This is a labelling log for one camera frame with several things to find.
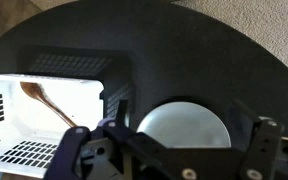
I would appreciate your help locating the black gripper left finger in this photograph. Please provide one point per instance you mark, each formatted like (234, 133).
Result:
(62, 166)

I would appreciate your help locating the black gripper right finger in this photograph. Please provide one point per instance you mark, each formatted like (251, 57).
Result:
(264, 142)

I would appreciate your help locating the brown wooden spoon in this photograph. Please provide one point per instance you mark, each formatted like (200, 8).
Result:
(34, 91)

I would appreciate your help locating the white plastic basket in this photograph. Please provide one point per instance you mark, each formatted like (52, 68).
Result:
(29, 131)

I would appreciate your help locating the grey round plate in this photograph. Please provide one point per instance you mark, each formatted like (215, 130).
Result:
(185, 125)

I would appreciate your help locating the round black table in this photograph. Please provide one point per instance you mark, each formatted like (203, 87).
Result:
(150, 52)

